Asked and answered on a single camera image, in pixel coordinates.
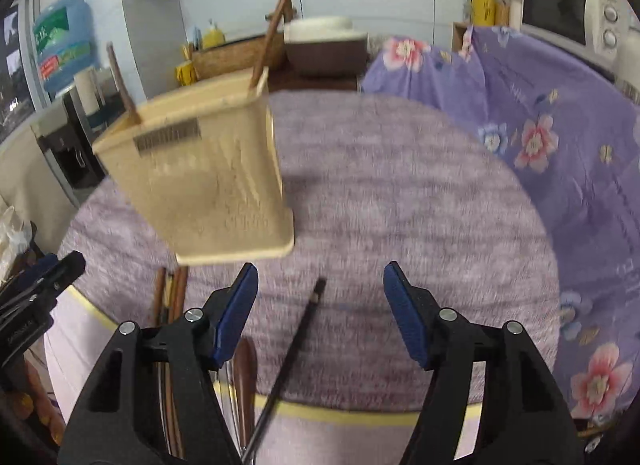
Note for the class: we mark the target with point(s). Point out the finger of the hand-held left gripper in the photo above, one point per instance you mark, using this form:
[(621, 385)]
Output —
[(22, 337), (60, 270)]

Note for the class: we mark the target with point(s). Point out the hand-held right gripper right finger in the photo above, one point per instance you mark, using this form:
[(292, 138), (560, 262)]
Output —
[(405, 315)]

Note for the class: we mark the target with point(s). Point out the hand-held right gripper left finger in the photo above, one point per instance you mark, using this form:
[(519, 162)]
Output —
[(235, 315)]

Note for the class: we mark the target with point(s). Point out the brown wooden chopstick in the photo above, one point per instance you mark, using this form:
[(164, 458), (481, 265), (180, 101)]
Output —
[(122, 85), (159, 295), (275, 27), (177, 295)]

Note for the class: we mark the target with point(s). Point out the black chopstick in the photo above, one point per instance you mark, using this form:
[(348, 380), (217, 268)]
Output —
[(295, 345)]

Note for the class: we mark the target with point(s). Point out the thin metal utensil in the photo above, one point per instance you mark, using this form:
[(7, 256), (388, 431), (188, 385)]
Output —
[(230, 405)]

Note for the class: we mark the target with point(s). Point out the beige plastic utensil holder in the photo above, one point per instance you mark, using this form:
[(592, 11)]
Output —
[(210, 180)]

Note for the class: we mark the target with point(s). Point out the orange patterned cloth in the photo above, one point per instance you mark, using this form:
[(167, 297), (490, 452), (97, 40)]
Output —
[(42, 405)]

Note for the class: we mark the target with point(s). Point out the grey water dispenser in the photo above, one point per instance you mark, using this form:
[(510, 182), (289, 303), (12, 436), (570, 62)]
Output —
[(70, 155)]

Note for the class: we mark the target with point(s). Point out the white cup stack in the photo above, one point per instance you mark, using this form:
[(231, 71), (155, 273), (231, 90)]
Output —
[(87, 92)]

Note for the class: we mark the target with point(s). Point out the purple floral cloth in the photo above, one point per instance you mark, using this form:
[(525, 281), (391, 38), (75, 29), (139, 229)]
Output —
[(550, 185)]

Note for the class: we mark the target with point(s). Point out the window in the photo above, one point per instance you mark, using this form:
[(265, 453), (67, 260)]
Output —
[(20, 75)]

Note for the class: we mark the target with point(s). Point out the blue water bottle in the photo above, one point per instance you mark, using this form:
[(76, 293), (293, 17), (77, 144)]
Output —
[(65, 40)]

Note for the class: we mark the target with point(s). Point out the yellow packet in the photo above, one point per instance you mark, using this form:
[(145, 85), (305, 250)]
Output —
[(186, 75)]

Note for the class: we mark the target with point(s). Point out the dark wooden side table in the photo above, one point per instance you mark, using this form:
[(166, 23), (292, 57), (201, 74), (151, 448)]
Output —
[(320, 82)]

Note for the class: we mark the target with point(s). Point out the wicker basket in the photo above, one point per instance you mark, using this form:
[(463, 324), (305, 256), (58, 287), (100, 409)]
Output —
[(225, 57)]

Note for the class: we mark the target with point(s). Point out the brown pot with white lid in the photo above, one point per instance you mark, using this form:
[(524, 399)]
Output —
[(325, 55)]

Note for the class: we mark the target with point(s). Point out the yellow dish soap bottle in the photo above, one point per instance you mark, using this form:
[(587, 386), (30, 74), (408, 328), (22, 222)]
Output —
[(212, 37)]

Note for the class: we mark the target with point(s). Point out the wooden board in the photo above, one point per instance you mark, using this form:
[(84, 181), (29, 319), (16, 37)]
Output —
[(507, 2)]

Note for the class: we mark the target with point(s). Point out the white microwave oven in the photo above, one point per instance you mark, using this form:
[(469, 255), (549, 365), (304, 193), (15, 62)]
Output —
[(555, 10)]

